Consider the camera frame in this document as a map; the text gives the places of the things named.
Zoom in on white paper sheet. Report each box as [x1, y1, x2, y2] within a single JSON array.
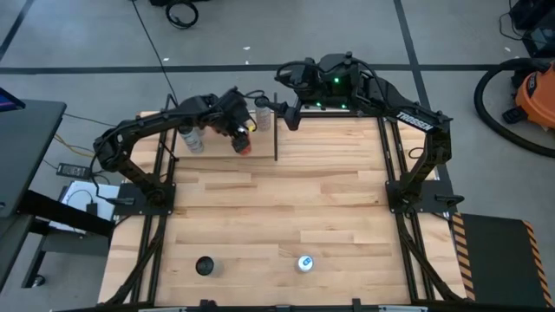
[[49, 180, 121, 235]]

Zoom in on black power adapter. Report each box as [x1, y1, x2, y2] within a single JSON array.
[[56, 162, 91, 179]]

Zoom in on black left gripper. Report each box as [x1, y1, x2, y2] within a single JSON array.
[[214, 88, 255, 153]]

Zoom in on black equipment case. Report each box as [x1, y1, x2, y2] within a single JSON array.
[[509, 0, 555, 60]]

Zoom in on yellow cable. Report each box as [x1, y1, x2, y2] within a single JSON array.
[[54, 133, 99, 159]]

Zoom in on black aluminium table frame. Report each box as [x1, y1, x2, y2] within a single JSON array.
[[103, 93, 467, 312]]

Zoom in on wooden shelf board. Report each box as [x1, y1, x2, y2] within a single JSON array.
[[175, 112, 277, 159]]

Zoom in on white Celsius can orange print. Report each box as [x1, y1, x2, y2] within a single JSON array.
[[254, 95, 272, 132], [193, 255, 223, 277]]

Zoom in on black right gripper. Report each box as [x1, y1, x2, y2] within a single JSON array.
[[259, 64, 348, 132]]

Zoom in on black desk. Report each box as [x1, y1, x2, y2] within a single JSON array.
[[0, 99, 116, 296]]

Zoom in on coiled black cable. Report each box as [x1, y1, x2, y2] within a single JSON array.
[[165, 1, 199, 30]]

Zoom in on orange shop vacuum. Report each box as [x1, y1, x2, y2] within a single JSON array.
[[473, 57, 555, 159], [502, 60, 555, 131]]

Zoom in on blue screen device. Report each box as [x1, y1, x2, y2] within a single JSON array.
[[0, 86, 26, 113]]

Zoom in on long black cable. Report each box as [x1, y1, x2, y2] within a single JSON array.
[[131, 0, 181, 112]]

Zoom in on blue silver Red Bull can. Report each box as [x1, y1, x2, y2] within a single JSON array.
[[295, 254, 315, 274]]

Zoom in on black mat hazard stripes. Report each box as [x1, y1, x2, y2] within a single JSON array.
[[450, 211, 555, 309]]

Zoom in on black shelf divider post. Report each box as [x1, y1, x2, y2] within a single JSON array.
[[272, 92, 279, 162]]

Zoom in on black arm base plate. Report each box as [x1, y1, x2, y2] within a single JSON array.
[[385, 179, 456, 214], [113, 181, 177, 217]]

